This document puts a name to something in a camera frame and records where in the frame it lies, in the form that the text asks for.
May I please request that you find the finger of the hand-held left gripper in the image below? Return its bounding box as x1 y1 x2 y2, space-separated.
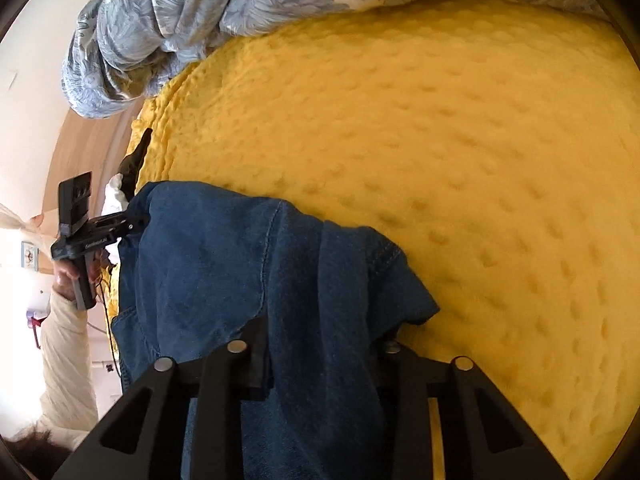
90 210 150 241

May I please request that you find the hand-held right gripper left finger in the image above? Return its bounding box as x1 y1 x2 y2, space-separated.
50 317 273 480

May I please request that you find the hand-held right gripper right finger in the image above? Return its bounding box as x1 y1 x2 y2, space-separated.
372 339 571 480

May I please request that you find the blue denim shirt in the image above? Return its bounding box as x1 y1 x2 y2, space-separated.
110 180 441 480

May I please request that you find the person's left forearm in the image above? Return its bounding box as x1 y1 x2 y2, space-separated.
37 290 101 453

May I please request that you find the person's left hand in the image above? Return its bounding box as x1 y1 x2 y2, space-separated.
52 252 112 306

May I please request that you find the white garment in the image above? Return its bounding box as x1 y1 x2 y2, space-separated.
102 172 126 266

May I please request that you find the wooden headboard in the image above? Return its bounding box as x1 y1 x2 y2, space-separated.
42 105 146 216

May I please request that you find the cartoon printed net curtain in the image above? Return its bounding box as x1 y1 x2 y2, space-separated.
0 202 56 233

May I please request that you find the grey floral duvet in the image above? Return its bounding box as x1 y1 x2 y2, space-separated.
61 0 606 120

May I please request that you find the yellow dotted blanket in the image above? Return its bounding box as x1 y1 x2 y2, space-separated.
107 0 640 480

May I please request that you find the person's dark hair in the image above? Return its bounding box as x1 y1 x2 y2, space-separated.
0 425 73 480

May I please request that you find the blue wall picture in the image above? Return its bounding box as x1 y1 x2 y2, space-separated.
20 240 41 273

